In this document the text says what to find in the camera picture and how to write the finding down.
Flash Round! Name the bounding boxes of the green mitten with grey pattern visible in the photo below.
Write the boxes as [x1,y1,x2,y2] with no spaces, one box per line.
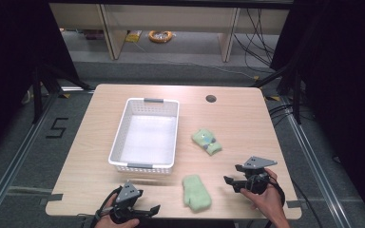
[191,127,223,157]

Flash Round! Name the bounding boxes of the bundle of black cables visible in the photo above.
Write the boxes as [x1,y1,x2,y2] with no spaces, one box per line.
[233,8,278,68]

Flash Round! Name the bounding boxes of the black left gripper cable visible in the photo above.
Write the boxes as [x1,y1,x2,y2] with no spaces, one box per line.
[83,185,124,228]

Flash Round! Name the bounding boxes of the person's left hand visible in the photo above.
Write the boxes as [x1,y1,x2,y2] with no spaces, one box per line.
[94,197,141,228]

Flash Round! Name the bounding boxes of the black curtain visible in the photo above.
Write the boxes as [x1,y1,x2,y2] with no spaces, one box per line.
[0,0,80,163]
[270,0,365,222]

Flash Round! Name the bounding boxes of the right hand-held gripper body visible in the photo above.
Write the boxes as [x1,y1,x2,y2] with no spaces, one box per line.
[234,156,279,195]

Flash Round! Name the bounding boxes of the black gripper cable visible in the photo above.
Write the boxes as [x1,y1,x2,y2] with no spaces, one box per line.
[83,185,124,228]
[264,174,287,228]

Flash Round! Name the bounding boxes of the yellow packet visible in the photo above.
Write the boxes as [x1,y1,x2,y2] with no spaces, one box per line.
[125,29,144,44]

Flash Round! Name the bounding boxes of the white plastic basket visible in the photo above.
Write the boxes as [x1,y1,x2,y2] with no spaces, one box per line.
[107,97,181,176]

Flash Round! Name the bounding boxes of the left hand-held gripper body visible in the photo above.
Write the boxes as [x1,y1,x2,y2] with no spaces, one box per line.
[110,180,144,224]

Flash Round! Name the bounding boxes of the black metal stand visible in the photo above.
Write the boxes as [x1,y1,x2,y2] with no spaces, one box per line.
[250,62,302,125]
[31,62,93,124]

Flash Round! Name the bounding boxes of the yellow cable coil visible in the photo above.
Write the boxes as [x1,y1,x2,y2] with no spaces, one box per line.
[147,29,174,45]

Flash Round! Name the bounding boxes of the person's right hand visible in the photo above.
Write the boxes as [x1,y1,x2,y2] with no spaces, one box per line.
[240,167,285,220]

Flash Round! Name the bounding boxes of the black floor cables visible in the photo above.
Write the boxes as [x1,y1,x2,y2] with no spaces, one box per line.
[267,103,312,127]

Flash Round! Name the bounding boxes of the plain green mitten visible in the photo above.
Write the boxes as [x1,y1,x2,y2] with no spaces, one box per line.
[182,174,213,213]

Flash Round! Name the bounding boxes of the aluminium floor rail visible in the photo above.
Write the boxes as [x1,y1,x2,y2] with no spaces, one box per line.
[0,91,60,222]
[280,96,354,228]

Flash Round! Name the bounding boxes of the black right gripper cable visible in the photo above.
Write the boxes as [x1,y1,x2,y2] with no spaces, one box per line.
[264,174,287,228]

